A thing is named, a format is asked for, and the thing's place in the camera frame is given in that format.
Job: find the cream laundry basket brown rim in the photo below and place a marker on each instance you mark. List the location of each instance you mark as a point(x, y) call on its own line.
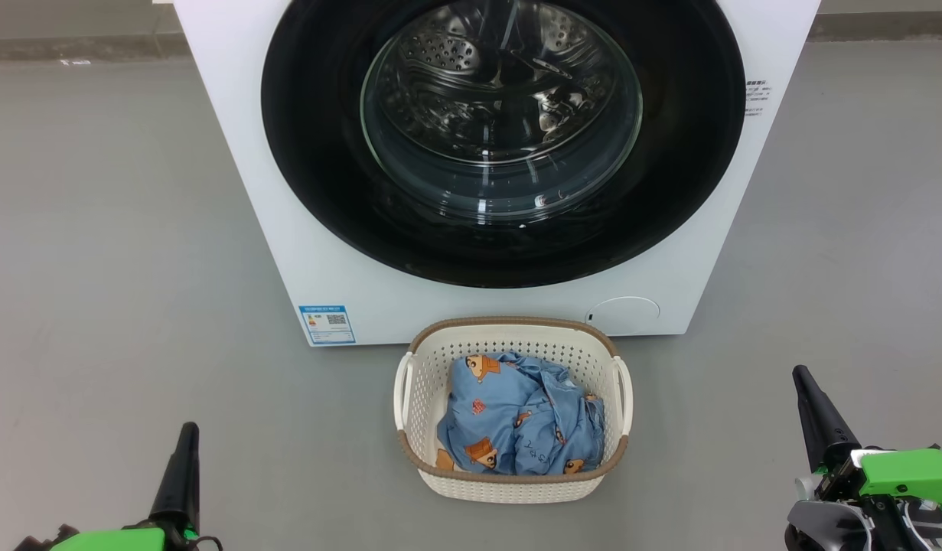
point(516, 490)

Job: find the blue cartoon print garment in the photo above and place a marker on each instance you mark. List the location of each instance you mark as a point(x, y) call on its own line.
point(570, 417)
point(478, 413)

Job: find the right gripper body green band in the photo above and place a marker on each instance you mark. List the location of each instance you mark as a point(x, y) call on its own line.
point(907, 471)

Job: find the stainless steel washing machine drum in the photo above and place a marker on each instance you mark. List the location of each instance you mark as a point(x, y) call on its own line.
point(455, 84)

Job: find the round white filter cover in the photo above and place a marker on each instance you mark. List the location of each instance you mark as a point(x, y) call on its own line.
point(624, 315)

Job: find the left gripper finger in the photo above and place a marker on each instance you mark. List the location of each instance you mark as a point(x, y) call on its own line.
point(181, 482)

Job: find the blue energy label sticker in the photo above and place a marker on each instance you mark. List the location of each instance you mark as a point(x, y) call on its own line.
point(327, 324)

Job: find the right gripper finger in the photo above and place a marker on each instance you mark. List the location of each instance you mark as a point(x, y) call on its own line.
point(823, 428)

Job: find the round black washer door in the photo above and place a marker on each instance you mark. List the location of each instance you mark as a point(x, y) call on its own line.
point(310, 115)

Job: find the small printed text label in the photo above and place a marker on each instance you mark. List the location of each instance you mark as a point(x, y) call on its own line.
point(757, 96)

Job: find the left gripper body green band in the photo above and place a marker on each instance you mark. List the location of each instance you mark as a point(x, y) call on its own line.
point(111, 540)

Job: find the white front-load washing machine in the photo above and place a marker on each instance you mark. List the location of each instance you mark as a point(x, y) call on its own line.
point(409, 306)

